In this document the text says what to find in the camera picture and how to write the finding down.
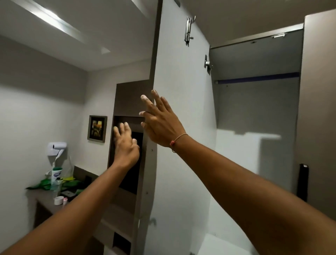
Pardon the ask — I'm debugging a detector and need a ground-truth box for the person's left hand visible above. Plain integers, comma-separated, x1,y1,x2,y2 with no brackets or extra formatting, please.
113,122,140,169

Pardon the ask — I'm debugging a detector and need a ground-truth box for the person's right hand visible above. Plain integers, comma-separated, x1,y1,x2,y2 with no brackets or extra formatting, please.
139,89,188,149

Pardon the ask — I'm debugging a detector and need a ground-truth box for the person's right forearm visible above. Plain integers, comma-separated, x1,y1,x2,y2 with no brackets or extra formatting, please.
170,135,336,255

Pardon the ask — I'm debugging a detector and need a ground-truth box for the person's left forearm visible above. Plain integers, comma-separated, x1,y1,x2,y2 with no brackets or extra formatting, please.
0,162,139,255

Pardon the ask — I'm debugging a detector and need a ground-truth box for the brown shelf unit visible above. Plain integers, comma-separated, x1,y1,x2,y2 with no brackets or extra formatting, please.
101,80,158,255

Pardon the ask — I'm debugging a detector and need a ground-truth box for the black screen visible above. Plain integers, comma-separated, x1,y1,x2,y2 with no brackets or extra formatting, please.
119,131,144,195

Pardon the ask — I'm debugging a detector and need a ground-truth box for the metal door hinge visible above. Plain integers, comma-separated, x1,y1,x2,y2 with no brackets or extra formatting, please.
204,54,214,76

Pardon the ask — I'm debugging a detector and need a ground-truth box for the clear plastic bag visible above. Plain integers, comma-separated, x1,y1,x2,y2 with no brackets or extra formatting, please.
62,156,76,180

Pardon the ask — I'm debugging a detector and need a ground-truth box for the white wardrobe door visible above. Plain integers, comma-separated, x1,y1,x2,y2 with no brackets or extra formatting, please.
143,0,219,255

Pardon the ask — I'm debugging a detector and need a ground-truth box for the white bottle green cap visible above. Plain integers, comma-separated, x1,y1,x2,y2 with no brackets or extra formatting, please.
51,167,63,185

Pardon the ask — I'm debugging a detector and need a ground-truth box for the metal door bolt latch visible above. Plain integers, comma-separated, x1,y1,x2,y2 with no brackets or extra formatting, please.
184,16,196,47

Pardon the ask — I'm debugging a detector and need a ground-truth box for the green bag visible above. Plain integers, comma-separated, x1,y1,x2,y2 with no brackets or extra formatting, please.
26,177,82,195

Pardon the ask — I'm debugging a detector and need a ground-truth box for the white wardrobe cabinet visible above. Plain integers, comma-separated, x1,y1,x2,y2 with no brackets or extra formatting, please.
205,23,305,255

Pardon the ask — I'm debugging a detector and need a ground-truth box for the blue closet rod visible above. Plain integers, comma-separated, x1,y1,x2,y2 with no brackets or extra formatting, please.
215,72,300,85

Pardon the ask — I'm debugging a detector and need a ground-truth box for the grey desk counter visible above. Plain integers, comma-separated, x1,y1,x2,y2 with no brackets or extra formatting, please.
26,165,107,255

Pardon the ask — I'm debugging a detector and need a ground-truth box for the ceiling light strip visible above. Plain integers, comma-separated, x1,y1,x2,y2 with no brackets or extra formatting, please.
11,0,111,56

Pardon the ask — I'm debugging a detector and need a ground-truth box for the grey wardrobe door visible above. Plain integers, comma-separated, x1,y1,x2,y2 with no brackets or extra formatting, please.
293,9,336,222

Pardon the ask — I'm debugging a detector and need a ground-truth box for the framed wall picture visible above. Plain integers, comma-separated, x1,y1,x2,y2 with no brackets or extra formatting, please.
87,115,108,143

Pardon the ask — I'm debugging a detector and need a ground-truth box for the thin cord bracelet red bead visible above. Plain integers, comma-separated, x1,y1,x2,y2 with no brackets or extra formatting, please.
169,133,189,153

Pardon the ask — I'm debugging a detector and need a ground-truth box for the white wall hair dryer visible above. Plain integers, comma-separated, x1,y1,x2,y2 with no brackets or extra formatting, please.
47,142,68,169

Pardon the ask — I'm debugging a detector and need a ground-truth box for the black door handle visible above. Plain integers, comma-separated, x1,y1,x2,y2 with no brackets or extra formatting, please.
297,163,310,202

